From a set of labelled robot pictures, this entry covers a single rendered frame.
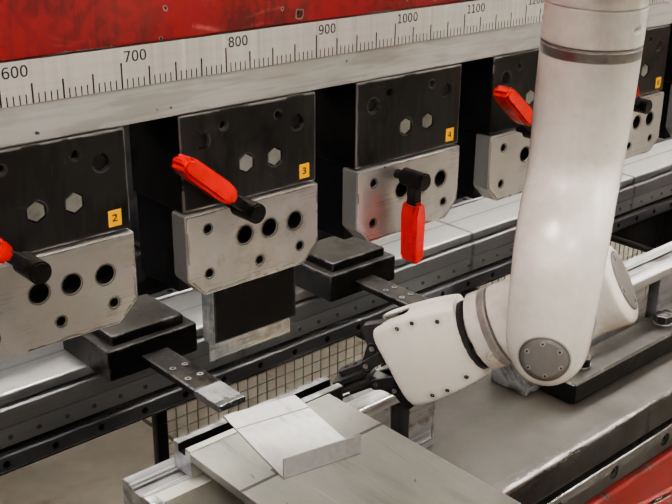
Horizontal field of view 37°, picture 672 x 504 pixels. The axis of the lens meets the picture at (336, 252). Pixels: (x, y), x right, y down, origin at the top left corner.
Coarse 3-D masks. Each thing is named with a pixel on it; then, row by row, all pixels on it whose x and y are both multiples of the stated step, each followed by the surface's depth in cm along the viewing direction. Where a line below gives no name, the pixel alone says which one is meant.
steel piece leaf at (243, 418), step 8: (280, 400) 108; (288, 400) 108; (296, 400) 108; (248, 408) 106; (256, 408) 106; (264, 408) 106; (272, 408) 106; (280, 408) 106; (288, 408) 106; (296, 408) 106; (304, 408) 106; (224, 416) 105; (232, 416) 105; (240, 416) 105; (248, 416) 105; (256, 416) 105; (264, 416) 105; (272, 416) 105; (232, 424) 103; (240, 424) 103; (248, 424) 103
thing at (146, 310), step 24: (144, 312) 120; (168, 312) 120; (96, 336) 117; (120, 336) 115; (144, 336) 117; (168, 336) 118; (192, 336) 120; (96, 360) 116; (120, 360) 114; (144, 360) 116; (168, 360) 115; (192, 384) 110; (216, 384) 110; (216, 408) 106
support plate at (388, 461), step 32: (320, 416) 105; (352, 416) 105; (224, 448) 99; (384, 448) 100; (416, 448) 100; (224, 480) 95; (256, 480) 94; (288, 480) 94; (320, 480) 95; (352, 480) 95; (384, 480) 95; (416, 480) 95; (448, 480) 95; (480, 480) 95
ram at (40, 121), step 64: (0, 0) 71; (64, 0) 74; (128, 0) 78; (192, 0) 82; (256, 0) 86; (320, 0) 90; (384, 0) 96; (448, 0) 101; (320, 64) 93; (384, 64) 98; (448, 64) 104; (0, 128) 74; (64, 128) 77
